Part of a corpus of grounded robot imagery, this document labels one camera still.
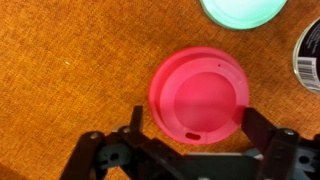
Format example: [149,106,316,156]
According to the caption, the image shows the orange fabric sofa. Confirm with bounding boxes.
[0,0,320,180]

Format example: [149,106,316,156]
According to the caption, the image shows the pink cup lid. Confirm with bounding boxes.
[148,46,250,145]

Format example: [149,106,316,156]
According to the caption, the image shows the green cup lid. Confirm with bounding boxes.
[199,0,288,31]

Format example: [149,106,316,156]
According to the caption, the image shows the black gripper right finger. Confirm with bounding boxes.
[241,107,320,180]

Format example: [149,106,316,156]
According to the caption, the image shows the dark round can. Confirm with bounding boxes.
[292,17,320,96]

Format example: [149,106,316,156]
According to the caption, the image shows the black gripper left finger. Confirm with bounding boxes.
[59,105,208,180]

